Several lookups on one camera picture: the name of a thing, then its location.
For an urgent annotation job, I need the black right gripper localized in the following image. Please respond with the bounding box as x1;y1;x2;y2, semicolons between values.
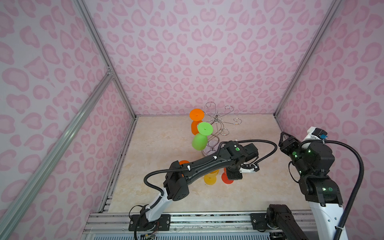
277;130;310;177

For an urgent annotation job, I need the red plastic wine glass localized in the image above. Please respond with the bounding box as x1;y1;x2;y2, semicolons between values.
221;169;234;185

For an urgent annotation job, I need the yellow plastic wine glass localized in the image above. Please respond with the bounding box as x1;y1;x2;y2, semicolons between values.
204;170;219;186

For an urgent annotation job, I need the orange wine glass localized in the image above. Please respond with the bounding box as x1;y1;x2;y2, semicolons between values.
179;160;190;166
190;109;205;135

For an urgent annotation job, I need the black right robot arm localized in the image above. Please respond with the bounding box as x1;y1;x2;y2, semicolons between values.
251;127;348;240

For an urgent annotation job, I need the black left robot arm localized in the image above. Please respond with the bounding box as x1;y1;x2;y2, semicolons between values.
129;140;259;232

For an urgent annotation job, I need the green plastic wine glass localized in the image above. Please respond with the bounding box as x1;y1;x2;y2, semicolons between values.
192;122;213;151

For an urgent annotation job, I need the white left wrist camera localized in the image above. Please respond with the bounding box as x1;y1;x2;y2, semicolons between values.
240;164;260;174

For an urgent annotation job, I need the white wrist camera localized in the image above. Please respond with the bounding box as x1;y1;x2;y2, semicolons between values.
304;127;328;141
240;164;260;174

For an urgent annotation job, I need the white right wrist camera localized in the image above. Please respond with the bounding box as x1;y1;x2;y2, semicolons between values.
304;127;328;141

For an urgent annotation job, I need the chrome wire wine glass rack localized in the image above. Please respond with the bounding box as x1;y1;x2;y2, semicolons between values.
201;102;243;157

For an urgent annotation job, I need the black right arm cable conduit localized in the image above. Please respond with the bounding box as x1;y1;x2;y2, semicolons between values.
298;139;365;240

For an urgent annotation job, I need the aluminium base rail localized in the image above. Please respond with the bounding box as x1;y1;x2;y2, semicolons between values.
80;209;344;240

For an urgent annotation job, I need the aluminium frame post back right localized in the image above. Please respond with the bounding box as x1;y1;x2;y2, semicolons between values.
274;0;344;119

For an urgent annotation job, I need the aluminium frame post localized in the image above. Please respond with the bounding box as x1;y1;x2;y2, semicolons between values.
274;0;344;119
73;0;137;120

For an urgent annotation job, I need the aluminium frame post back left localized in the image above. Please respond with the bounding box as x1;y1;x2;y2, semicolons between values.
73;0;137;120

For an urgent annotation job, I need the aluminium frame strut left diagonal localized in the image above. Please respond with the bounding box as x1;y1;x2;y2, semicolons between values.
1;73;115;240

